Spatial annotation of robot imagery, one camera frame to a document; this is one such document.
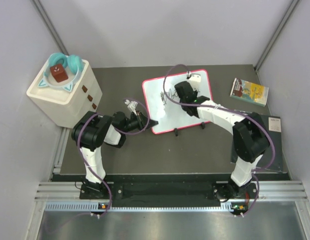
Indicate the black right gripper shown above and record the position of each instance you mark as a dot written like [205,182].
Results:
[196,92]

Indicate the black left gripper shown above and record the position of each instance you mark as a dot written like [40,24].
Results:
[151,123]

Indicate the pink framed whiteboard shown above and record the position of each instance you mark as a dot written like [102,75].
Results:
[170,116]

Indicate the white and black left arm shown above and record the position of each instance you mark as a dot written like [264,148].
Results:
[92,130]

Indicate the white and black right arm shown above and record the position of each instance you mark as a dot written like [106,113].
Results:
[249,141]

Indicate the colourful illustrated book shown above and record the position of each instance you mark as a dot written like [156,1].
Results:
[249,92]

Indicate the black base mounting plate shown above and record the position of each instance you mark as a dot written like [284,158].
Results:
[164,190]

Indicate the white foam box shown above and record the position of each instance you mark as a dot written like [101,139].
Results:
[65,108]

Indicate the teal cat ear headphones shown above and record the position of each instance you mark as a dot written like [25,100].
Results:
[73,65]

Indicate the brown cube toy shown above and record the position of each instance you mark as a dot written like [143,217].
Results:
[59,73]

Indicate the black notebook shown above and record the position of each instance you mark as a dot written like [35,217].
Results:
[274,132]

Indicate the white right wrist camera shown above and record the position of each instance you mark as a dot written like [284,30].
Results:
[194,80]

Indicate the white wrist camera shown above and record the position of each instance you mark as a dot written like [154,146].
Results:
[194,80]
[131,105]

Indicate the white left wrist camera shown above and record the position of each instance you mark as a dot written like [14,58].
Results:
[131,105]

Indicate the aluminium extrusion rail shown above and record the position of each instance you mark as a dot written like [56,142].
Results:
[58,191]

